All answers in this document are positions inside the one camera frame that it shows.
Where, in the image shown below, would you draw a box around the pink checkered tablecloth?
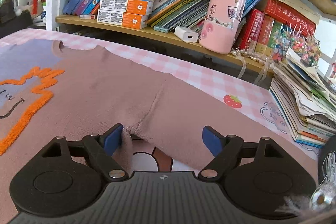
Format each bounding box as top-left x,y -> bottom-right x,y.
0,27 -> 320,162

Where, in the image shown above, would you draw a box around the upper orange toothpaste box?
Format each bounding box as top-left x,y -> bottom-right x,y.
100,0 -> 153,15

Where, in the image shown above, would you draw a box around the white charger adapter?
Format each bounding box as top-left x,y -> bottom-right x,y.
174,27 -> 199,43

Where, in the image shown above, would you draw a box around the pearl bead string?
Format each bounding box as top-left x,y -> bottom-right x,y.
231,48 -> 274,85

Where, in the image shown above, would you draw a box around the black box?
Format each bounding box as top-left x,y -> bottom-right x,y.
0,0 -> 33,38

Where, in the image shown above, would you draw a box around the stack of magazines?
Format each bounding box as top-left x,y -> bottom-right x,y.
270,49 -> 335,148

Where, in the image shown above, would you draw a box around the small white red box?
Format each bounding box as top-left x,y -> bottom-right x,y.
79,14 -> 96,20

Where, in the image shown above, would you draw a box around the red tassel ornament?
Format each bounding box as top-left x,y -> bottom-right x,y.
31,0 -> 38,15

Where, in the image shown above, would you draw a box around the red dictionaries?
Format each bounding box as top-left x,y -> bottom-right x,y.
234,0 -> 317,55

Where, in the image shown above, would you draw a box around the colourful star jar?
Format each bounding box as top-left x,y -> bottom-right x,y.
271,30 -> 321,67

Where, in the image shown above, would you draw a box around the lower orange toothpaste box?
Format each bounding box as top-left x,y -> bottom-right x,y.
97,9 -> 148,30

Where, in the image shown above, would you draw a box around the orange toothpaste box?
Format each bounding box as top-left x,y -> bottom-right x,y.
100,0 -> 153,15
97,9 -> 148,30

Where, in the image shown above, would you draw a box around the purple and pink sweater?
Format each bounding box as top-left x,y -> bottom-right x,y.
1,39 -> 317,223

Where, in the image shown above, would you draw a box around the pink sticker canister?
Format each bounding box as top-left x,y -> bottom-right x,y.
199,0 -> 246,54

